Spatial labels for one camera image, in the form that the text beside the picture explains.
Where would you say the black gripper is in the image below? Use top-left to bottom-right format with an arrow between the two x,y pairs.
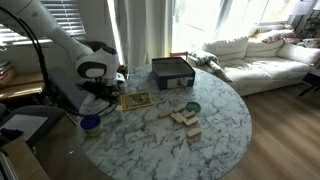
82,80 -> 120,111

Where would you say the green can with blue lid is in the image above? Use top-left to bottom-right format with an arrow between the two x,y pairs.
79,114 -> 104,138

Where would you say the white lid jar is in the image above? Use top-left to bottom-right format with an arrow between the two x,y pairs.
119,79 -> 129,95

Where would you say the dark blue open box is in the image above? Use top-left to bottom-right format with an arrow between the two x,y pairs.
151,56 -> 197,91

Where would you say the green round lid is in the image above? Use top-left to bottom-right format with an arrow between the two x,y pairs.
185,101 -> 202,114

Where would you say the light brown cardboard box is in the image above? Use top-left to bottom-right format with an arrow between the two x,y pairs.
0,138 -> 51,180

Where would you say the stack of books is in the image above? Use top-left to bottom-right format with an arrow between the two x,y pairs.
0,60 -> 17,88

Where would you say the small white can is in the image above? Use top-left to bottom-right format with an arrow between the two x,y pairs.
114,104 -> 125,122

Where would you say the yellow dog book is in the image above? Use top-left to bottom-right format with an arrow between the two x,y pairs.
119,91 -> 155,112

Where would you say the red cap bottle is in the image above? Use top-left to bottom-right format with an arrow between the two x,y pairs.
117,64 -> 129,76

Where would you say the grey upholstered chair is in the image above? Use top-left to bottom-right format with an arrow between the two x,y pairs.
49,67 -> 88,112

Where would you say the dark office chair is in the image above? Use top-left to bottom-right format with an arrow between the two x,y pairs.
0,104 -> 69,149

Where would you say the light wooden block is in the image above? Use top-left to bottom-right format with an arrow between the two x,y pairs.
185,127 -> 203,139
172,103 -> 186,114
183,116 -> 200,127
181,109 -> 197,119
169,111 -> 188,124
157,109 -> 174,119

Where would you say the wooden desk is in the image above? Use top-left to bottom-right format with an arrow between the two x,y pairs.
0,71 -> 51,101

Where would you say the pale sheer curtain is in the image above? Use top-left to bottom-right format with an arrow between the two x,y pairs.
113,0 -> 174,69

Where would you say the white paper sheet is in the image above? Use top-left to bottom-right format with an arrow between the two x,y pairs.
0,113 -> 50,142

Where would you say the brown wooden chair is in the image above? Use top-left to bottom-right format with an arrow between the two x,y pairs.
169,50 -> 190,63

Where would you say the window with white blinds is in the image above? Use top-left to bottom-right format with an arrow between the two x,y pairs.
0,0 -> 87,46

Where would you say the black cloth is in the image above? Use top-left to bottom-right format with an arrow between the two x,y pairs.
0,127 -> 24,141

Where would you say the grey white blanket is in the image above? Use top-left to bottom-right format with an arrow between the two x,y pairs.
187,49 -> 234,83

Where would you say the large bright window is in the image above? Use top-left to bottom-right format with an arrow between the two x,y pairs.
171,0 -> 303,38

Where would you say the white sofa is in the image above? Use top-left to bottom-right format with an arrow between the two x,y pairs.
199,30 -> 320,98

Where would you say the patterned pillow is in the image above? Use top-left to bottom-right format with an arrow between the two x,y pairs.
254,28 -> 296,44

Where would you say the black coffee table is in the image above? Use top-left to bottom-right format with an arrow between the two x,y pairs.
298,69 -> 320,98

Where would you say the white lamp shade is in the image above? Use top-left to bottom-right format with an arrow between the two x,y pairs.
289,0 -> 316,17

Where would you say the green house plant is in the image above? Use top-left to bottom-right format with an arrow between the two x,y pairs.
298,15 -> 320,40

